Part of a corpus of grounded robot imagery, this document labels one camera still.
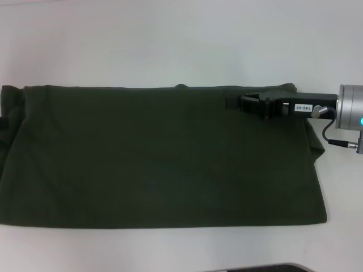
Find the dark green printed t-shirt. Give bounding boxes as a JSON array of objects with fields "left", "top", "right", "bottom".
[{"left": 0, "top": 82, "right": 328, "bottom": 230}]

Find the right gripper cable with plug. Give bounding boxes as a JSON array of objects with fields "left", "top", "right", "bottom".
[{"left": 310, "top": 104, "right": 363, "bottom": 155}]

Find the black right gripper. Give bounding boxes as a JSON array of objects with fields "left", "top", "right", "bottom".
[{"left": 225, "top": 91, "right": 340, "bottom": 121}]

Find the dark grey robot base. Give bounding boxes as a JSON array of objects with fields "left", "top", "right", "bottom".
[{"left": 215, "top": 262, "right": 315, "bottom": 272}]

